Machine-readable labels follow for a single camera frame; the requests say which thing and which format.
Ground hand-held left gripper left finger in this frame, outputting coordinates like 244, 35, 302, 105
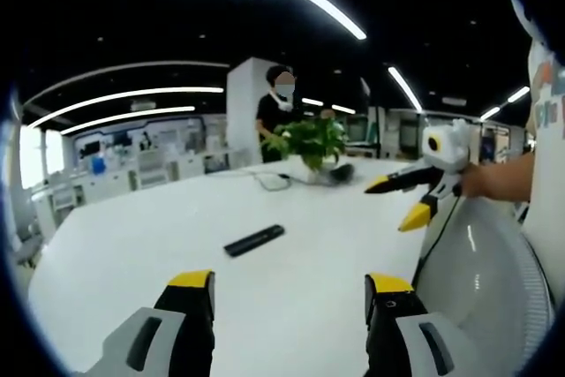
82, 268, 216, 377

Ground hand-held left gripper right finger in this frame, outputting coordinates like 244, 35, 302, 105
363, 272, 482, 377

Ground black remote control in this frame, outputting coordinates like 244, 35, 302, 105
223, 224, 286, 258

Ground person's right hand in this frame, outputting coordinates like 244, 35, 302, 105
458, 162, 486, 200

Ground black object beside plant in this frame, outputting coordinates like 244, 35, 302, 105
326, 163, 356, 184

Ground white chair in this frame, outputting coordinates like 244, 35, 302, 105
412, 195, 556, 377

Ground green potted plant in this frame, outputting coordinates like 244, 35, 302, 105
263, 118, 350, 184

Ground person in white shirt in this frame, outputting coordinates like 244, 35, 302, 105
509, 0, 565, 272

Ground white office desks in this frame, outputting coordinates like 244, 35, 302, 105
30, 147, 230, 237

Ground white pillar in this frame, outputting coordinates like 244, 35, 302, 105
226, 57, 283, 170

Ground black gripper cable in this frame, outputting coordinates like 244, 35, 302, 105
410, 189, 463, 294

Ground black cable on table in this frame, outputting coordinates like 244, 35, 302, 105
207, 169, 313, 192

